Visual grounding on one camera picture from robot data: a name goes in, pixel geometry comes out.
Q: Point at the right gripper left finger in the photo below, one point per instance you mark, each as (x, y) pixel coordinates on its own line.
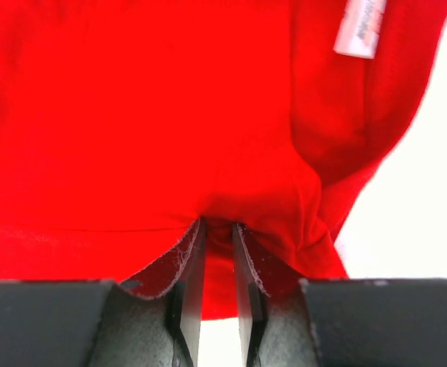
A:
(151, 319)

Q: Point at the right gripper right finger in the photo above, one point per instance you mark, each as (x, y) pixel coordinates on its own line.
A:
(288, 320)

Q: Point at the red t shirt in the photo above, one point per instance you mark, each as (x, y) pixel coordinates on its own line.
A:
(124, 122)

